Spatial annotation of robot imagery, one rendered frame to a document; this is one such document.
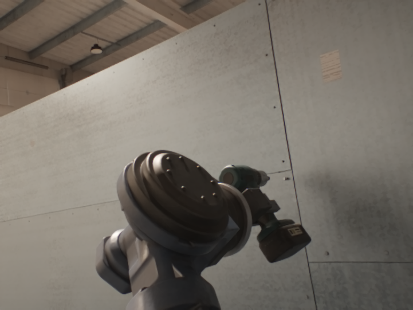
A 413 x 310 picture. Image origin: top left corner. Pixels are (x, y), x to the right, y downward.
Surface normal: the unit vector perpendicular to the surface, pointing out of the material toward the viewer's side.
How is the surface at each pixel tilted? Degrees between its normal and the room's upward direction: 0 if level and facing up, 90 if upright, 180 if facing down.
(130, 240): 87
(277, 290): 90
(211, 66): 90
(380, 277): 90
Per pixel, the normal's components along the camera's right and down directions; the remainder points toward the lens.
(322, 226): -0.61, -0.06
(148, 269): -0.79, -0.33
